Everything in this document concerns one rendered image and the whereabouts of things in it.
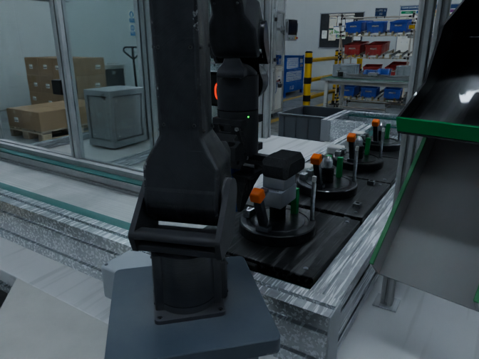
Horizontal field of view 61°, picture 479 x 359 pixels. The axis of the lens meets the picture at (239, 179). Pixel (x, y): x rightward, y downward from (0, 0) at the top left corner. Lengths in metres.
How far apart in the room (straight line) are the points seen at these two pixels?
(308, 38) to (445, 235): 11.57
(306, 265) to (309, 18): 11.58
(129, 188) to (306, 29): 11.21
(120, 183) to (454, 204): 0.82
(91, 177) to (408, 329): 0.89
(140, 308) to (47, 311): 0.41
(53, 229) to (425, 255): 0.70
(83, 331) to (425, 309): 0.58
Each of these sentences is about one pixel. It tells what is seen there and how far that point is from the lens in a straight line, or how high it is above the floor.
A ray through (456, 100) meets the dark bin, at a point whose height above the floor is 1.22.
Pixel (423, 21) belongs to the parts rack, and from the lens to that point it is 0.66.
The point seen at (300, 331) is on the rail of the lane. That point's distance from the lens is 0.60.
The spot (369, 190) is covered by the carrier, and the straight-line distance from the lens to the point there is 0.99.
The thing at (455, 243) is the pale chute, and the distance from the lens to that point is 0.62.
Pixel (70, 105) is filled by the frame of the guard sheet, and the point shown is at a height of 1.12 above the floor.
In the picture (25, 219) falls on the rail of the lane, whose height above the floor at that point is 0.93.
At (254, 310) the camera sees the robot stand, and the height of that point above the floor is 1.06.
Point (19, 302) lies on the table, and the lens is 0.85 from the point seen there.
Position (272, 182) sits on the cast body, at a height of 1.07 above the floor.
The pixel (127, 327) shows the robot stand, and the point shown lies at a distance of 0.39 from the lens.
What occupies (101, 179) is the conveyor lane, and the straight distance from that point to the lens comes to 1.19.
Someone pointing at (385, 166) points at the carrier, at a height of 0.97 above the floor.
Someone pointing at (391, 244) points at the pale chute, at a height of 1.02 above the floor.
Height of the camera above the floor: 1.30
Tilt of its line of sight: 19 degrees down
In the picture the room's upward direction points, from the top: straight up
